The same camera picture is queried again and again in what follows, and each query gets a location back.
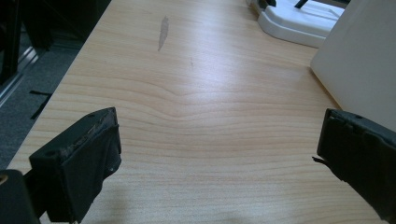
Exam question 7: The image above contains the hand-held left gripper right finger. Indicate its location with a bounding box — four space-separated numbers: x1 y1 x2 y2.
312 107 396 224

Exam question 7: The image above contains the black tape strip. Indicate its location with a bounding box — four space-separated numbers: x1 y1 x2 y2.
29 90 53 121

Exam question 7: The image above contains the black metal frame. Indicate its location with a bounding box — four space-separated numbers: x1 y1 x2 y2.
0 0 112 87

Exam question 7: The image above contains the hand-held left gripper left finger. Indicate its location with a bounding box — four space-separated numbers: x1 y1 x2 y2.
28 106 122 224

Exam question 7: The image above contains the white plastic base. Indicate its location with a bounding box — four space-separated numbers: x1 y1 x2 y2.
247 0 346 49

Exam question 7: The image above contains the white box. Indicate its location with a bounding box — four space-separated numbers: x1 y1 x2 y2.
309 0 396 133

